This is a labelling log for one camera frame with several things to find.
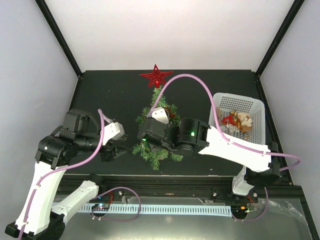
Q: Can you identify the small circuit board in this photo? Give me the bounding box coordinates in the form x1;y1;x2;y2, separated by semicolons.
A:
92;203;110;211

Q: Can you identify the white snowflake ornament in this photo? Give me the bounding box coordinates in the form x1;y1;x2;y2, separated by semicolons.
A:
225;124;240;135

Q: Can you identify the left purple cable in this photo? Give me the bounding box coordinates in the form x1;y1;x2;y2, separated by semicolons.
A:
17;108;111;240

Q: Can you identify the purple cable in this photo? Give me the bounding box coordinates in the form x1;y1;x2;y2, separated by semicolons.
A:
147;73;302;223
17;108;111;240

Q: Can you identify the white plastic basket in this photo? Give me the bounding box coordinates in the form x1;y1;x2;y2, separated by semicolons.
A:
213;92;266;145

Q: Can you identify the red berry sprig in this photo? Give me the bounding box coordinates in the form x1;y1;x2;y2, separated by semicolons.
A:
166;107;177;119

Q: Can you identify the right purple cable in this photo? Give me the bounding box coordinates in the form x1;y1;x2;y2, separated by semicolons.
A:
147;73;302;223

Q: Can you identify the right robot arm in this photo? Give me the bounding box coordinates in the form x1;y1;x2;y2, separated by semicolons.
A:
137;117;280;202

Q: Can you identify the burlap bow ornament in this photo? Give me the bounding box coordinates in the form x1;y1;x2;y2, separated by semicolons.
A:
215;107;223;120

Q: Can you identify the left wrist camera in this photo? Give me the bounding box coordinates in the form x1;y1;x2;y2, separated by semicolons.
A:
102;122;125;146

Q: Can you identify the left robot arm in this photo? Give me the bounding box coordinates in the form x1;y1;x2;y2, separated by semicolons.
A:
5;109;125;240

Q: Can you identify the white slotted cable duct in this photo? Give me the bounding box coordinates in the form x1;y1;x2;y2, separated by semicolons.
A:
78;203;232;217

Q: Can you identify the red star ornament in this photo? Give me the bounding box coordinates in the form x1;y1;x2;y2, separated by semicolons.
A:
140;64;173;89

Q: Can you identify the small green christmas tree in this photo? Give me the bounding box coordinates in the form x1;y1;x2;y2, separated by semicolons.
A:
133;86;183;171

